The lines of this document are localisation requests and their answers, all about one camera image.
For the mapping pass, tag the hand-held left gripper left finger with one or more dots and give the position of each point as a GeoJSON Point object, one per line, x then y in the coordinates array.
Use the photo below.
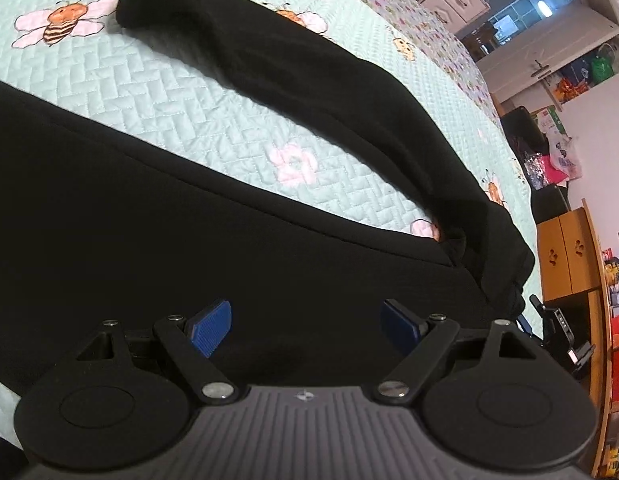
{"type": "Point", "coordinates": [212, 327]}

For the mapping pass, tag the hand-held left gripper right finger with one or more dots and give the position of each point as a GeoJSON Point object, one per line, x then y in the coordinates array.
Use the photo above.
{"type": "Point", "coordinates": [399, 322]}

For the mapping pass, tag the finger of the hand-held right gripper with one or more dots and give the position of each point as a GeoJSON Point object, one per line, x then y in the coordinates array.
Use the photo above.
{"type": "Point", "coordinates": [526, 323]}

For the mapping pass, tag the black pants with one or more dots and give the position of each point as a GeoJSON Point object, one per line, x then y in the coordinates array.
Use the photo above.
{"type": "Point", "coordinates": [139, 220]}

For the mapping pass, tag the wooden desk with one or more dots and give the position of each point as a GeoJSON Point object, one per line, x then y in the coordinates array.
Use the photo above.
{"type": "Point", "coordinates": [564, 260]}

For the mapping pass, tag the pink bag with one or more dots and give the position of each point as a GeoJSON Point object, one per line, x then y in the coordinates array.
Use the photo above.
{"type": "Point", "coordinates": [557, 175]}

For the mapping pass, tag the white plastic bag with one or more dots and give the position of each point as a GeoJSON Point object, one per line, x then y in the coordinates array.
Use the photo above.
{"type": "Point", "coordinates": [564, 152]}

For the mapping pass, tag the black armchair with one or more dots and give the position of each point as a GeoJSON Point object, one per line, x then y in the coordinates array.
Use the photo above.
{"type": "Point", "coordinates": [519, 125]}

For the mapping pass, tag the green and white box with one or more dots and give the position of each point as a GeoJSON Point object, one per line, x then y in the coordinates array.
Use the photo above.
{"type": "Point", "coordinates": [552, 120]}

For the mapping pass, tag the bed with bee quilt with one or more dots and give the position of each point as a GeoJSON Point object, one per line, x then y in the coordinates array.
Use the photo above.
{"type": "Point", "coordinates": [164, 100]}

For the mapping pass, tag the pile of snack packets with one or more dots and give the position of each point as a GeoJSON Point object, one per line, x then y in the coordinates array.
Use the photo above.
{"type": "Point", "coordinates": [572, 85]}

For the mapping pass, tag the green bag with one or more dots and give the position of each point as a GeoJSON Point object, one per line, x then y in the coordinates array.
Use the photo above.
{"type": "Point", "coordinates": [603, 65]}

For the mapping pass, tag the white door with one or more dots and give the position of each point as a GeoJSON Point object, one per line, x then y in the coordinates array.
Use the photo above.
{"type": "Point", "coordinates": [539, 45]}

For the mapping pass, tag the wooden chair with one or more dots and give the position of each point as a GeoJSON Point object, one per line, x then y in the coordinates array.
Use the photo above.
{"type": "Point", "coordinates": [482, 37]}

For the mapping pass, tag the floral bed sheet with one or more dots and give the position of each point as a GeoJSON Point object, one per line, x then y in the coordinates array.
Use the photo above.
{"type": "Point", "coordinates": [429, 25]}

